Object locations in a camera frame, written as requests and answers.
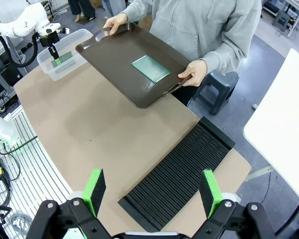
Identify black floor cable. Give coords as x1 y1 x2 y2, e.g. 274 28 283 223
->
274 191 299 236

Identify dark brown plastic tray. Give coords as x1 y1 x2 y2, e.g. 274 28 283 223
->
75 22 193 109

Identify person's left forearm grey sleeve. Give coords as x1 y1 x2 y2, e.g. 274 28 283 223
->
201 32 255 75

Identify person's right hand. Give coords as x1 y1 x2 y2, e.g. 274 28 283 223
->
102 12 129 35

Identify large white table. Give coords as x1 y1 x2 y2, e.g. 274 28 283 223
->
243 48 299 204

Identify black slotted PCB rack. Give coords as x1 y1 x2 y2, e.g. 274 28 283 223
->
117 116 236 232

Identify black left arm cable sleeve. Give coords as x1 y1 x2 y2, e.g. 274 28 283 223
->
0 32 39 68

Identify background person's dark legs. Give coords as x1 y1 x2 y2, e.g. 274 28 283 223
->
68 0 97 23

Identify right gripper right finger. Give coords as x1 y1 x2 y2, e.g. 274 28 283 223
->
189 169 275 239

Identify clear plastic box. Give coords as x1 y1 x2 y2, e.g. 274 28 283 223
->
36 28 93 82

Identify person in grey hoodie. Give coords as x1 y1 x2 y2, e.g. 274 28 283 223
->
119 0 262 108

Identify grey plastic stool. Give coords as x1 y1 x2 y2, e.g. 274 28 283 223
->
192 71 240 116

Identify grey coiled cable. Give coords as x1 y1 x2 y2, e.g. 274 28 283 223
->
8 211 33 237

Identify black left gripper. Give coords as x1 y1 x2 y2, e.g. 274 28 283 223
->
39 31 61 61

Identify person's right forearm grey sleeve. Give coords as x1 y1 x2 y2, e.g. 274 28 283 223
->
119 0 155 23

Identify aluminium frame cart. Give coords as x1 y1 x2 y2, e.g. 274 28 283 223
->
0 34 23 113

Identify black cable bundle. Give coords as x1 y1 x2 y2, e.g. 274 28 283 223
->
0 149 24 217

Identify slatted aluminium base platform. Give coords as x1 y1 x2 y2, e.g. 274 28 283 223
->
0 104 74 239

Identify person's left hand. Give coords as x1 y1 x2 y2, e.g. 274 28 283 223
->
178 59 208 87

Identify green perforated PCB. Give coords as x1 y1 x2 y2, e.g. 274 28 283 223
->
131 54 171 83
51 51 74 68

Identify grey step stool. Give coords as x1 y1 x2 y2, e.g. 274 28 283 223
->
273 8 296 32

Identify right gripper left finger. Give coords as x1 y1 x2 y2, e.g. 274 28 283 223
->
27 168 108 239

